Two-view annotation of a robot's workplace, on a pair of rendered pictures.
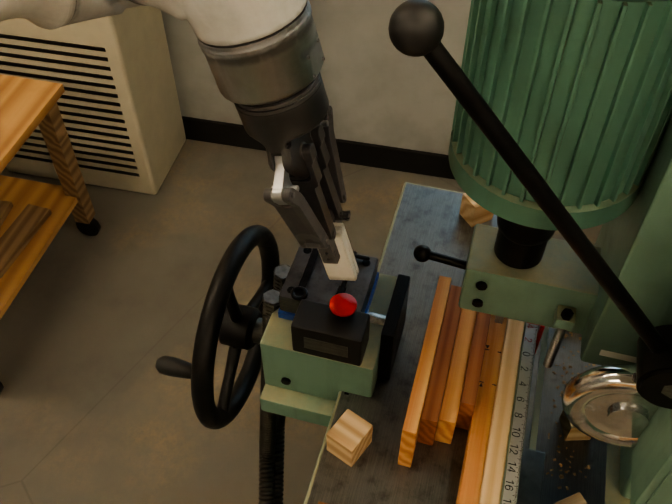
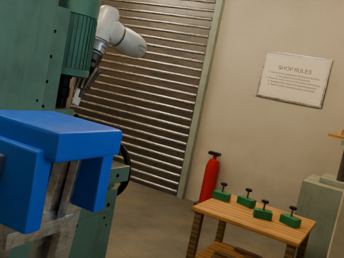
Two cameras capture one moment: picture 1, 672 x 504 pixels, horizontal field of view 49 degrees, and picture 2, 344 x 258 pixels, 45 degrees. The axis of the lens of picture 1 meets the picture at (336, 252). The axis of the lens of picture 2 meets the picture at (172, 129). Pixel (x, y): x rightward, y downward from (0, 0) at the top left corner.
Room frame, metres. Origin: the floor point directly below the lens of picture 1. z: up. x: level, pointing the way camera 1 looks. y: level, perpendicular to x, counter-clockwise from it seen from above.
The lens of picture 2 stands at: (1.31, -1.61, 1.26)
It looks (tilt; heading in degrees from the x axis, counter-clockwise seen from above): 7 degrees down; 104
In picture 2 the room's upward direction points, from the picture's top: 11 degrees clockwise
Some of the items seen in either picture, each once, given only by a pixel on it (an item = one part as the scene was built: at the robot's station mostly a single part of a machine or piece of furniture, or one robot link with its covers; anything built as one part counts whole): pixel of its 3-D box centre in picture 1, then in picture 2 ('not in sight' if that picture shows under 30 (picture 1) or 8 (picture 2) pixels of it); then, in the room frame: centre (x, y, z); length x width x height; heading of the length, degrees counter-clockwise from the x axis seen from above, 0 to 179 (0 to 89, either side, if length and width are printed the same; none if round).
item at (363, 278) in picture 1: (328, 297); not in sight; (0.52, 0.01, 0.99); 0.13 x 0.11 x 0.06; 164
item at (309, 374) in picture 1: (332, 330); not in sight; (0.53, 0.00, 0.91); 0.15 x 0.14 x 0.09; 164
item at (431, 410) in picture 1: (442, 361); not in sight; (0.48, -0.12, 0.93); 0.19 x 0.02 x 0.05; 164
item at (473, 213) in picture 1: (477, 206); not in sight; (0.74, -0.20, 0.92); 0.04 x 0.03 x 0.04; 117
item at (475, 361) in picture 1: (476, 351); not in sight; (0.49, -0.17, 0.93); 0.18 x 0.02 x 0.06; 164
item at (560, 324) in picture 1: (557, 336); not in sight; (0.46, -0.24, 1.00); 0.02 x 0.02 x 0.10; 74
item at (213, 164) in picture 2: not in sight; (210, 180); (0.77, 2.68, 0.30); 0.19 x 0.18 x 0.60; 77
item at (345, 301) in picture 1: (343, 304); not in sight; (0.49, -0.01, 1.02); 0.03 x 0.03 x 0.01
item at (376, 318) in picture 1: (369, 321); not in sight; (0.52, -0.04, 0.95); 0.09 x 0.07 x 0.09; 164
